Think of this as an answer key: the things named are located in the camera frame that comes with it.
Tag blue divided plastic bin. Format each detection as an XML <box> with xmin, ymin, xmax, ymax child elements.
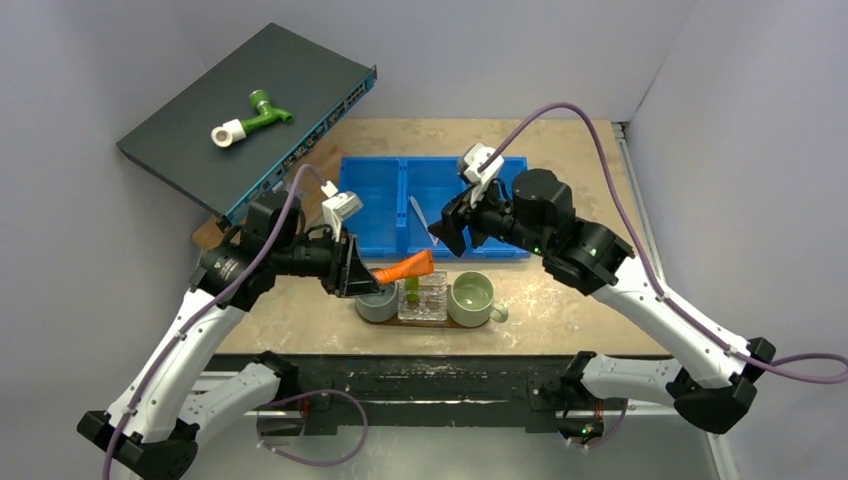
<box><xmin>337</xmin><ymin>155</ymin><xmax>537</xmax><ymax>261</ymax></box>

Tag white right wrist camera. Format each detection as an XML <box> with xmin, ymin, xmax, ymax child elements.
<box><xmin>457</xmin><ymin>143</ymin><xmax>505</xmax><ymax>208</ymax></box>

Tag light green mug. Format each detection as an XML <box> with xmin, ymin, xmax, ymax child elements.
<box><xmin>447</xmin><ymin>271</ymin><xmax>509</xmax><ymax>328</ymax></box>

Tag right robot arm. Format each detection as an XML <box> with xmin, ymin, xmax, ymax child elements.
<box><xmin>427</xmin><ymin>169</ymin><xmax>776</xmax><ymax>434</ymax></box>

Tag green toothpaste tube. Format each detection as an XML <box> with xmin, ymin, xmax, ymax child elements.
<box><xmin>405</xmin><ymin>277</ymin><xmax>420</xmax><ymax>302</ymax></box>

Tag wooden board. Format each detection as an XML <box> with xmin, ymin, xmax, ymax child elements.
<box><xmin>192</xmin><ymin>140</ymin><xmax>347</xmax><ymax>252</ymax></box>

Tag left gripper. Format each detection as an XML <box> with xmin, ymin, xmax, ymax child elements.
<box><xmin>272</xmin><ymin>224</ymin><xmax>384</xmax><ymax>296</ymax></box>

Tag green white pipe fitting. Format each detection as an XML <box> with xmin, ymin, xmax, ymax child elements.
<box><xmin>210</xmin><ymin>90</ymin><xmax>294</xmax><ymax>148</ymax></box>

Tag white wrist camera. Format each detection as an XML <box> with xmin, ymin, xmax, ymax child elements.
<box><xmin>321</xmin><ymin>180</ymin><xmax>363</xmax><ymax>242</ymax></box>
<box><xmin>457</xmin><ymin>143</ymin><xmax>505</xmax><ymax>208</ymax></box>

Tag clear plastic blister pack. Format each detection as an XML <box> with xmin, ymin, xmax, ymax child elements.
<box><xmin>397</xmin><ymin>270</ymin><xmax>448</xmax><ymax>321</ymax></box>

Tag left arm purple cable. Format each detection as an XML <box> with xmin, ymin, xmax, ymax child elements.
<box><xmin>99</xmin><ymin>163</ymin><xmax>370</xmax><ymax>480</ymax></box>

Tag grey mug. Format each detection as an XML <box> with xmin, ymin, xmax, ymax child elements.
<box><xmin>354</xmin><ymin>283</ymin><xmax>399</xmax><ymax>323</ymax></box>

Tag white toothbrush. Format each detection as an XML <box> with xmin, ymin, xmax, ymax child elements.
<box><xmin>409</xmin><ymin>196</ymin><xmax>438</xmax><ymax>244</ymax></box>

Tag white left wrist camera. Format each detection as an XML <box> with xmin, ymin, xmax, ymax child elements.
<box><xmin>321</xmin><ymin>180</ymin><xmax>363</xmax><ymax>242</ymax></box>

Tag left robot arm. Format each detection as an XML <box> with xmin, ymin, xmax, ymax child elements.
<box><xmin>77</xmin><ymin>187</ymin><xmax>380</xmax><ymax>479</ymax></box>

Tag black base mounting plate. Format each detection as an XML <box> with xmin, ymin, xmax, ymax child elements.
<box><xmin>259</xmin><ymin>353</ymin><xmax>598</xmax><ymax>435</ymax></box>

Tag dark network switch box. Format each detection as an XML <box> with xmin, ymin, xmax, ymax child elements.
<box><xmin>116</xmin><ymin>23</ymin><xmax>377</xmax><ymax>228</ymax></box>

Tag brown oval wooden tray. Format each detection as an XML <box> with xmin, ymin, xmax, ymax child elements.
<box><xmin>358</xmin><ymin>314</ymin><xmax>472</xmax><ymax>330</ymax></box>

